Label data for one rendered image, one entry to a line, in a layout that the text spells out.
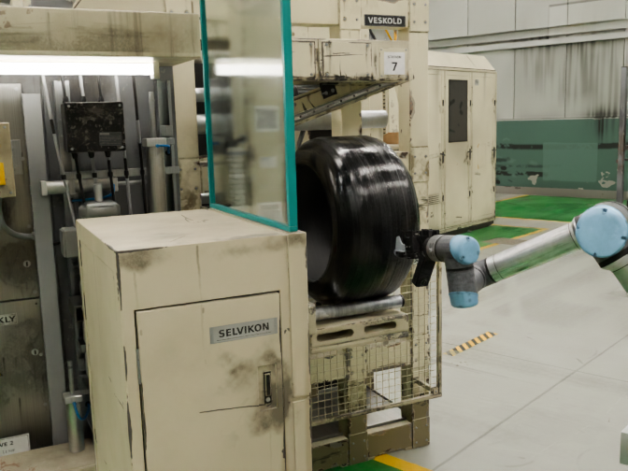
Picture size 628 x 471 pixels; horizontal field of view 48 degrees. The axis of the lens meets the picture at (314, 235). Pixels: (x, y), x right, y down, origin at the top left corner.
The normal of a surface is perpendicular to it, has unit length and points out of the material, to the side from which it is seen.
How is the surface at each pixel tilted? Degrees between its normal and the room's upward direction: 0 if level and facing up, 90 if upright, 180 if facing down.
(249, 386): 90
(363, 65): 90
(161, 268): 90
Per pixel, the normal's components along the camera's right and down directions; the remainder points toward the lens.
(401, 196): 0.40, -0.22
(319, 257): 0.32, -0.52
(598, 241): -0.57, 0.04
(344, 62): 0.44, 0.13
